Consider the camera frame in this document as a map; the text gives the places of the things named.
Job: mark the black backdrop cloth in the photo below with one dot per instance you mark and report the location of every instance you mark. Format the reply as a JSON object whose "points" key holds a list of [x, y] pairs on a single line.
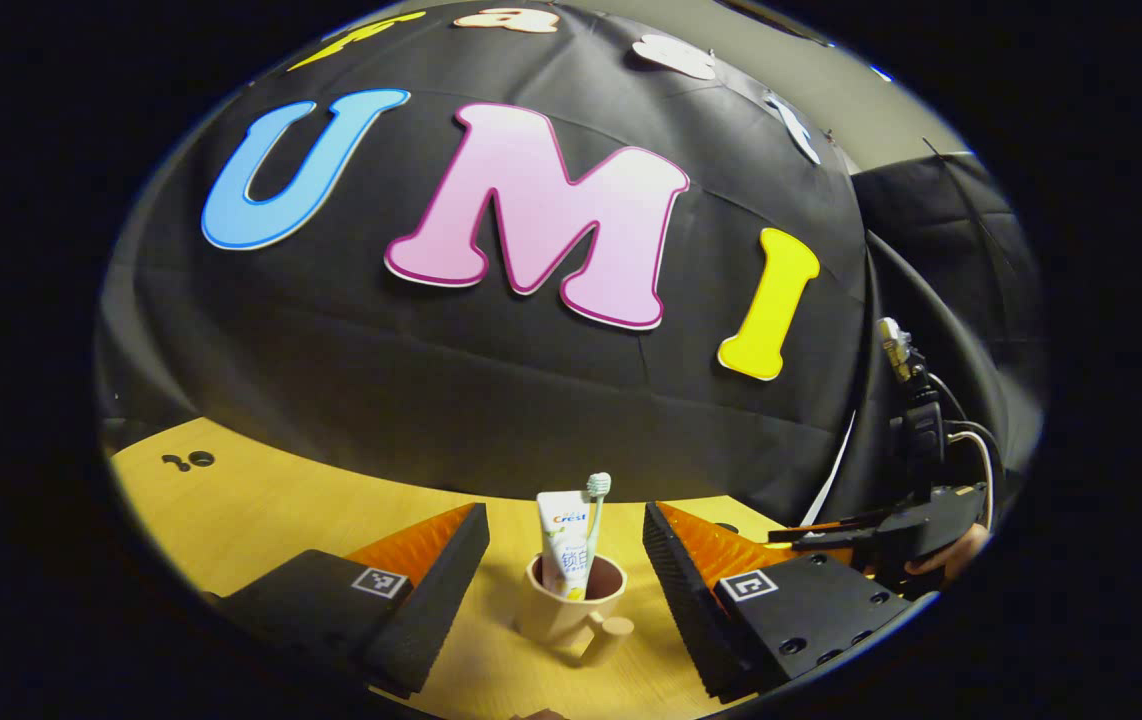
{"points": [[431, 380]]}

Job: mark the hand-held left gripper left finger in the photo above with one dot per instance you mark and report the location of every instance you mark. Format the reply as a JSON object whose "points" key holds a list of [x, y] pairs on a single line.
{"points": [[441, 600]]}

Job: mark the pale green toothbrush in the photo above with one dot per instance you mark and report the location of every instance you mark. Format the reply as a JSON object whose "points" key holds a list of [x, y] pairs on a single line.
{"points": [[598, 485]]}

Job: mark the white toothpaste tube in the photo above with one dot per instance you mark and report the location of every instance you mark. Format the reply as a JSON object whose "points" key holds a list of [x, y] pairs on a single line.
{"points": [[563, 540]]}

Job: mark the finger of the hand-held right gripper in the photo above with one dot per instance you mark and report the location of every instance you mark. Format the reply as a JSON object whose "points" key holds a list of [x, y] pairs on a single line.
{"points": [[831, 546], [831, 528]]}

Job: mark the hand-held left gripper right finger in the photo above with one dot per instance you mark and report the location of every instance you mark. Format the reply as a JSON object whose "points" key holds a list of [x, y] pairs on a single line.
{"points": [[681, 600]]}

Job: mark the beige cup with brown inside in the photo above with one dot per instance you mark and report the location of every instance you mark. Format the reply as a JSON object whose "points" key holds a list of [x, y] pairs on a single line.
{"points": [[551, 615]]}

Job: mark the wooden desktop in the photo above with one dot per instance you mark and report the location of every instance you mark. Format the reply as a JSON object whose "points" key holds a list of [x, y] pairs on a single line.
{"points": [[261, 510]]}

